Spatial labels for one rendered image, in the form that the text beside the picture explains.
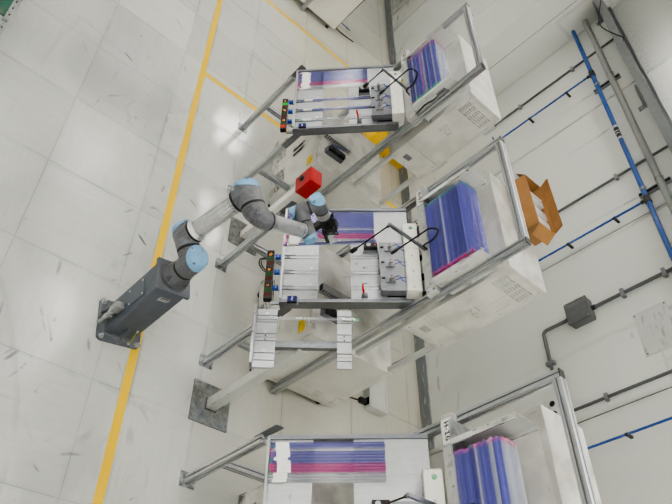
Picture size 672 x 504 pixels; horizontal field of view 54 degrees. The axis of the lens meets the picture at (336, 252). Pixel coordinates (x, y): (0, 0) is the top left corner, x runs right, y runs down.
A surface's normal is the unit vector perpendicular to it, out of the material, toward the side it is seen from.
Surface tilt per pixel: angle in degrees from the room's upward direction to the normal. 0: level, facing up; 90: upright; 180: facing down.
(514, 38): 90
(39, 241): 0
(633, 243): 90
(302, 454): 44
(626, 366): 90
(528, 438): 90
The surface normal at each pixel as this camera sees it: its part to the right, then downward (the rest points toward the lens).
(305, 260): 0.00, -0.66
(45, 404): 0.68, -0.48
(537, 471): -0.73, -0.45
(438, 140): 0.00, 0.75
